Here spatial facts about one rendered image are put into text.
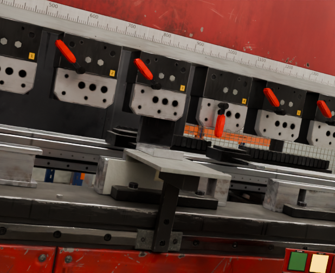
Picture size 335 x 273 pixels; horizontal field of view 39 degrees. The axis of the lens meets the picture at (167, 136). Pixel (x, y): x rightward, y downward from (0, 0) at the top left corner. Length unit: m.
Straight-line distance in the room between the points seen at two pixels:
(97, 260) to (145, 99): 0.42
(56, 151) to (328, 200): 0.89
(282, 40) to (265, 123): 0.25
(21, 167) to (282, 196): 0.79
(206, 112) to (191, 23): 0.25
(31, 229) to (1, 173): 0.17
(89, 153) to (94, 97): 0.34
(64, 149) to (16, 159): 0.31
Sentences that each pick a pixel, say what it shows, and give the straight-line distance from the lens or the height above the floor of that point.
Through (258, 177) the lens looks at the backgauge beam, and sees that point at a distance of 1.77.
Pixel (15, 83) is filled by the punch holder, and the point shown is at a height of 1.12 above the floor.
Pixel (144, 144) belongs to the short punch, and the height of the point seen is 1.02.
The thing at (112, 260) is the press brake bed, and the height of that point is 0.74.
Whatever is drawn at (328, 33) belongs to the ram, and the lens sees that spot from 1.55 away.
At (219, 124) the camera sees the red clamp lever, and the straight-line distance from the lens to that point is 1.29.
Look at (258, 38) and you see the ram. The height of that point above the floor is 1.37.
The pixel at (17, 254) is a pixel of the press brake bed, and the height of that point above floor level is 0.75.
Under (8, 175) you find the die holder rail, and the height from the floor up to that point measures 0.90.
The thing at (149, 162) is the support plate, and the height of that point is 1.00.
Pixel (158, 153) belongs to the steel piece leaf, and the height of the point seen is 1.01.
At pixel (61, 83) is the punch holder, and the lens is 1.17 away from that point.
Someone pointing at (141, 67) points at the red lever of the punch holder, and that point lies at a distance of 1.19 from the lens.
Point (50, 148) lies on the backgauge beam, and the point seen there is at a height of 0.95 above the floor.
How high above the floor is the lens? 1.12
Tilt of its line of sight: 3 degrees down
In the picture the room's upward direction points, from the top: 11 degrees clockwise
